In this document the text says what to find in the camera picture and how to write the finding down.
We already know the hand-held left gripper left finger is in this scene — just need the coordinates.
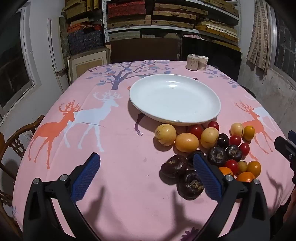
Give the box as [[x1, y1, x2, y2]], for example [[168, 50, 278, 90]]
[[23, 152, 102, 241]]

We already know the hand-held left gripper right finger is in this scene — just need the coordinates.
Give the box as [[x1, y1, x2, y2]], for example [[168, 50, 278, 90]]
[[193, 151, 271, 241]]

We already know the dark water chestnut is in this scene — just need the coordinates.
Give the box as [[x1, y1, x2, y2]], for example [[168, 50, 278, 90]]
[[225, 145, 243, 162], [206, 146, 228, 167], [176, 170, 205, 200], [160, 154, 188, 178]]

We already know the dark purple cherry tomato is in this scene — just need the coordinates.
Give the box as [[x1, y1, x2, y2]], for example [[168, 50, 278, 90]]
[[217, 133, 230, 149], [187, 150, 206, 168]]

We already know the orange tomato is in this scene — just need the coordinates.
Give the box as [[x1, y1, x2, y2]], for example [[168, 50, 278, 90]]
[[247, 161, 262, 177]]

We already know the pale yellow pepino melon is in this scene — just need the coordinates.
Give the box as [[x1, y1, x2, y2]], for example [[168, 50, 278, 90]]
[[200, 127, 219, 149], [230, 123, 244, 137], [154, 124, 177, 147]]

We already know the large yellow-orange tomato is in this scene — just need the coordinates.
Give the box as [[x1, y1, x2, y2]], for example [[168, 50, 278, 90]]
[[174, 133, 200, 153]]

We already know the white plate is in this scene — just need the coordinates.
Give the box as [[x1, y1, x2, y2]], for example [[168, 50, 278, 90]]
[[129, 74, 221, 127]]

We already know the carved wooden chair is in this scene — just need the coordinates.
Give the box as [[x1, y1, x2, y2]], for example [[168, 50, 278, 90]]
[[0, 115, 45, 237]]

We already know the barred window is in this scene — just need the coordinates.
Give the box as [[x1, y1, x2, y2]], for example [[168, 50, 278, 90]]
[[269, 9, 296, 86]]

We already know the brick pattern hanging cloth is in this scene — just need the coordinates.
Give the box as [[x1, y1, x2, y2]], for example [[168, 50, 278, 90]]
[[246, 0, 271, 70]]

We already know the black panel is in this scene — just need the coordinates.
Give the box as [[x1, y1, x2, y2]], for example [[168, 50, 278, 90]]
[[180, 35, 242, 82]]

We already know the paper cup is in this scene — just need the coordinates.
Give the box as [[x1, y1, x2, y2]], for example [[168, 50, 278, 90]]
[[197, 56, 209, 70]]

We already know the beverage can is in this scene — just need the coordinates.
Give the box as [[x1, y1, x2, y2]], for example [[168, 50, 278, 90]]
[[186, 54, 199, 71]]

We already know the wooden framed panel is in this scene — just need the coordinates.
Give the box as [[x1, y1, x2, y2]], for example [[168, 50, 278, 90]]
[[67, 45, 112, 85]]

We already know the white door panel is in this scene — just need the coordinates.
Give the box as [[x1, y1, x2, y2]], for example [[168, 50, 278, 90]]
[[47, 18, 71, 93]]

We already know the stack of dark patterned boxes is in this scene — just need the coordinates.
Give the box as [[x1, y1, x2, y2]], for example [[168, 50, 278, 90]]
[[67, 23, 104, 55]]

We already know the grey stone slab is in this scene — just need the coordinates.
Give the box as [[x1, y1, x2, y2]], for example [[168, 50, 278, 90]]
[[59, 17, 71, 58]]

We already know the dark brown board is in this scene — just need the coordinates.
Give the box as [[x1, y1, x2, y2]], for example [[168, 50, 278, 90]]
[[105, 37, 182, 64]]

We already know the white framed window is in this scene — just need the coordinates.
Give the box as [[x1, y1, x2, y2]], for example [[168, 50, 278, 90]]
[[0, 7, 42, 116]]

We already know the white metal shelf rack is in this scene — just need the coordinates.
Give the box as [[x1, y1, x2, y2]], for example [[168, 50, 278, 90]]
[[102, 0, 241, 44]]

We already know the shelf with flat boxes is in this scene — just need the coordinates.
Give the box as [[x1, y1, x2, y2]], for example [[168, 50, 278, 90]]
[[62, 0, 240, 43]]

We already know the stack of red patterned boxes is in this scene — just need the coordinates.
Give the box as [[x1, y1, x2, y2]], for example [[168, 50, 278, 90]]
[[107, 2, 147, 20]]

